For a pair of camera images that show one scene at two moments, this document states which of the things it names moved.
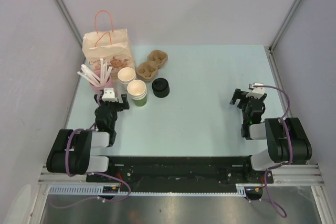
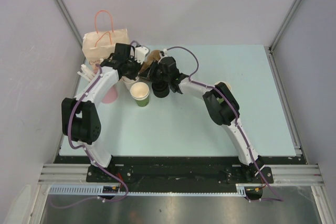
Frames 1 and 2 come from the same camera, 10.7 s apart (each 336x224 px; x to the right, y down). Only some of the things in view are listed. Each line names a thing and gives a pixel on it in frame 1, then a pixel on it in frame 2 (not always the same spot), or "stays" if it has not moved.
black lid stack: (160, 87) stays
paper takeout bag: (114, 48) stays
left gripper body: (113, 107) to (133, 68)
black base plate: (181, 170) stays
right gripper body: (245, 115) to (156, 73)
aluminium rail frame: (289, 174) stays
